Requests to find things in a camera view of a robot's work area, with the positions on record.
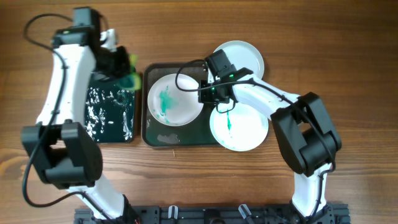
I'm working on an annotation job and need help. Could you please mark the green yellow sponge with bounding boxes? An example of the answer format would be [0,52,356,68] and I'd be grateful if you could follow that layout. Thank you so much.
[117,54,142,91]

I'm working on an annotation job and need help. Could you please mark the white plate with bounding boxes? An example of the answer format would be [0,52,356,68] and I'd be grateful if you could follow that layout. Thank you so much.
[147,73,203,126]
[211,40,265,83]
[209,103,269,152]

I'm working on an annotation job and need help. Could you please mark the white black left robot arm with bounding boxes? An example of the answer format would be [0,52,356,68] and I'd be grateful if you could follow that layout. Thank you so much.
[21,7,141,223]

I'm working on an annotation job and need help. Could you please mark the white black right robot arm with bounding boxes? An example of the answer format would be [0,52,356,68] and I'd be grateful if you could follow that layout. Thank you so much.
[198,50,342,221]

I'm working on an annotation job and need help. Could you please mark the black water tray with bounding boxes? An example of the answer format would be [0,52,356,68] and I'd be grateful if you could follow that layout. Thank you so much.
[85,80,135,144]

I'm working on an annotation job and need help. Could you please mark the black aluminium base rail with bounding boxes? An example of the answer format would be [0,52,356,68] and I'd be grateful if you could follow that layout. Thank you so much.
[73,203,351,224]

